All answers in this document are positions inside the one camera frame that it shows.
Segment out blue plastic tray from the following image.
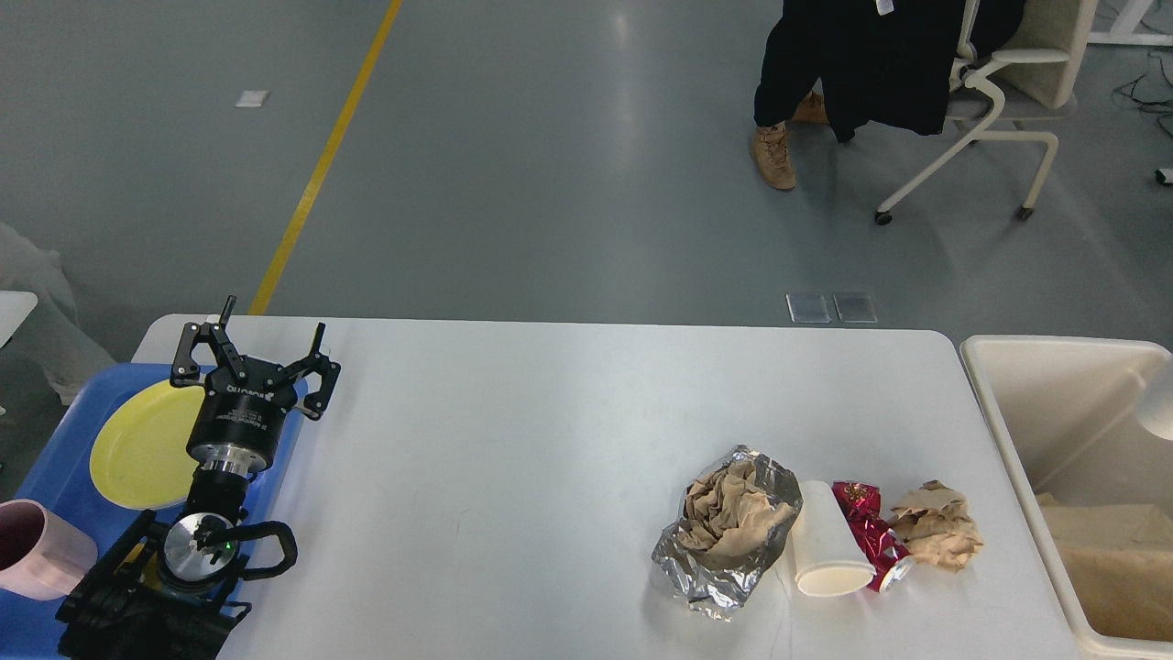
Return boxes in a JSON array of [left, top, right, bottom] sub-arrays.
[[1, 363, 306, 659]]

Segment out white side table left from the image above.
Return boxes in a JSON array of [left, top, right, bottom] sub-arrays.
[[0, 290, 38, 349]]

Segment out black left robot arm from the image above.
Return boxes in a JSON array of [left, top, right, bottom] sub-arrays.
[[56, 295, 341, 659]]

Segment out person in white trousers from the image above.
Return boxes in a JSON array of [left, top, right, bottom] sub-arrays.
[[1, 223, 115, 406]]

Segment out white desk leg background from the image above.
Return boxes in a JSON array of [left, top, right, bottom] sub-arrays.
[[1089, 1, 1172, 49]]

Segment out white office chair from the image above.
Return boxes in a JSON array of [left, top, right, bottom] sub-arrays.
[[874, 1, 1097, 226]]

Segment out white paper cup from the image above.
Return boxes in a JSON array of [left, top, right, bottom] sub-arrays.
[[791, 479, 876, 598], [1133, 362, 1173, 440]]

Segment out black jacket on chair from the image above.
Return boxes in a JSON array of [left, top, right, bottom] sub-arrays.
[[816, 0, 1028, 145]]

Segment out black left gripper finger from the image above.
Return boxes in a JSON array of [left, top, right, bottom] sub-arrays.
[[267, 324, 341, 421], [170, 295, 248, 388]]

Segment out white plastic bin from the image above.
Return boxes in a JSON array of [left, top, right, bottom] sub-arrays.
[[960, 335, 1172, 659]]

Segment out person in black trousers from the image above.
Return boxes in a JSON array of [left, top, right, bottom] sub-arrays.
[[751, 1, 827, 191]]

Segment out floor outlet plates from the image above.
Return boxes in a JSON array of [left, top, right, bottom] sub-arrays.
[[784, 291, 879, 325]]

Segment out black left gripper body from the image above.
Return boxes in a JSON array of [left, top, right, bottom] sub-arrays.
[[187, 385, 297, 472]]

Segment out yellow plastic plate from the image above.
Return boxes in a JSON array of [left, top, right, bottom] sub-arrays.
[[91, 381, 204, 511]]

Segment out black floor cables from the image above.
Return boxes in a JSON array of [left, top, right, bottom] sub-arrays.
[[1112, 75, 1173, 138]]

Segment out small crumpled brown paper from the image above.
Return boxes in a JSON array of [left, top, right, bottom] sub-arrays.
[[889, 479, 984, 572]]

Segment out red snack wrapper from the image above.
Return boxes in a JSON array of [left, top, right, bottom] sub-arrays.
[[832, 479, 915, 593]]

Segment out aluminium foil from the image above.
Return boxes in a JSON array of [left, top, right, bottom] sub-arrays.
[[651, 445, 804, 620]]

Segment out pink mug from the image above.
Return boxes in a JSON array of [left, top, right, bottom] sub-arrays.
[[1, 499, 99, 601]]

